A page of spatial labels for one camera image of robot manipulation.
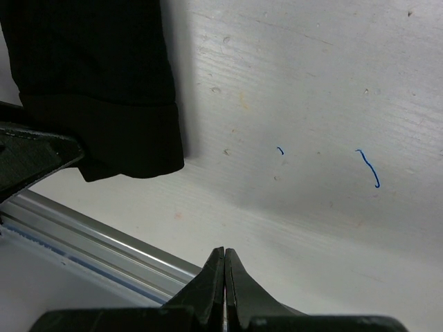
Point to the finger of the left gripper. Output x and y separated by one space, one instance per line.
29 153

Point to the aluminium mounting rail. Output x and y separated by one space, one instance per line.
107 253

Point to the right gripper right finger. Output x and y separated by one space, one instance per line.
245 298

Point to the black underwear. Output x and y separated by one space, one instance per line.
99 71

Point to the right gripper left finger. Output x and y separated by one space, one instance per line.
204 294

